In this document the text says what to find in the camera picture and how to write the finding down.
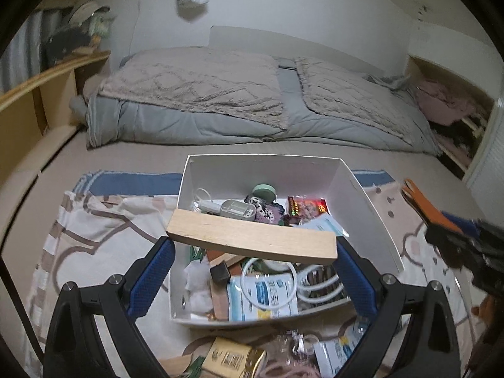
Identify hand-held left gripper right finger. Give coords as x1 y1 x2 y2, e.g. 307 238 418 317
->
336 236 461 378

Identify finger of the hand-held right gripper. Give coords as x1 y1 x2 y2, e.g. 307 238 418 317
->
425 224 473 268
440 210 493 241

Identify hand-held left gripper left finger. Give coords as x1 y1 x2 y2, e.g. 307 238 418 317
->
41 236 176 378

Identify orange handled tool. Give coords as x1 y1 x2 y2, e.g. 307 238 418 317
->
401 178 461 232

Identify light blue medicine packet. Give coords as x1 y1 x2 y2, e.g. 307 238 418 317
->
303 215 347 239

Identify light wooden board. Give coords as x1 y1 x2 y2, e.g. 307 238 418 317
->
165 209 338 264

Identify white shoe box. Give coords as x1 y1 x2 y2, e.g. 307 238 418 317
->
169 154 405 328

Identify person's right forearm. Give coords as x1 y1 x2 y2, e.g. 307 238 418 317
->
470 293 504 378

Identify white cotton wad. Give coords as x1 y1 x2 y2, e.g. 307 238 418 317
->
183 260 213 316

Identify small black cube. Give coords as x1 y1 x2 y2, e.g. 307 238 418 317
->
210 264 231 284

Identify printed blanket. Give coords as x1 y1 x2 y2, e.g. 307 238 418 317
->
29 170 485 378

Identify white louvre door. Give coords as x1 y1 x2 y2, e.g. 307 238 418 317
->
462 98 504 205

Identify brown flat piece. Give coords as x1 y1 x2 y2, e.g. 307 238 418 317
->
209 279 233 321

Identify red printed packet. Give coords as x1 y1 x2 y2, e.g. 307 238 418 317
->
287 196 328 225

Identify white charger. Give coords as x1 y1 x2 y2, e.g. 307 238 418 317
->
192 188 223 215

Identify grey green device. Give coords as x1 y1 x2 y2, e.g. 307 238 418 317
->
220 199 256 221

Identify patterned crochet piece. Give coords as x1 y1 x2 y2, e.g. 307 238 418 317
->
246 195 286 225

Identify yellow printed small box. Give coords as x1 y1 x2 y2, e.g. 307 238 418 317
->
205 336 268 378

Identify beige mattress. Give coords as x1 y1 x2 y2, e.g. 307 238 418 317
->
0 126 485 378

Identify green round container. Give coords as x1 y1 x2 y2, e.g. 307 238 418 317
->
252 183 277 204

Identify pink clothes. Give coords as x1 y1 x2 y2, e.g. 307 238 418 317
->
415 79 477 124

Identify grey quilt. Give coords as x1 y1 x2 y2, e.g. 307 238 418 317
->
69 45 442 156

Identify grey crumpled cloth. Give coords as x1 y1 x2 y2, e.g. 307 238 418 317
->
366 73 410 91

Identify beige fleece blanket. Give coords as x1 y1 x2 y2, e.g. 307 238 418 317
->
295 56 430 148

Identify grey pillow left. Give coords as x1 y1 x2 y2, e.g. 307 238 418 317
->
96 49 290 130

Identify wooden shelf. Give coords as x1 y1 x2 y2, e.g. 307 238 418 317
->
0 49 113 221

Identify dark plush toy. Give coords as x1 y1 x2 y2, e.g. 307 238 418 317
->
41 27 93 66

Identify green plush toy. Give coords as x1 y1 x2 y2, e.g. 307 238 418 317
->
89 10 115 46

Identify grey curtain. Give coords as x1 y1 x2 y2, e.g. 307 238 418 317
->
0 8 52 95

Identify white cap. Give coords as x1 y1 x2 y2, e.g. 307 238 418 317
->
69 0 111 28

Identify clear plastic ring holder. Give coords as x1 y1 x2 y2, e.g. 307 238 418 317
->
272 331 319 363

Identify white coiled cable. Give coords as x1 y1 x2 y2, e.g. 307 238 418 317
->
240 258 347 304

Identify wooden wall alcove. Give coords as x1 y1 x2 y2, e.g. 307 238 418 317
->
405 53 497 174

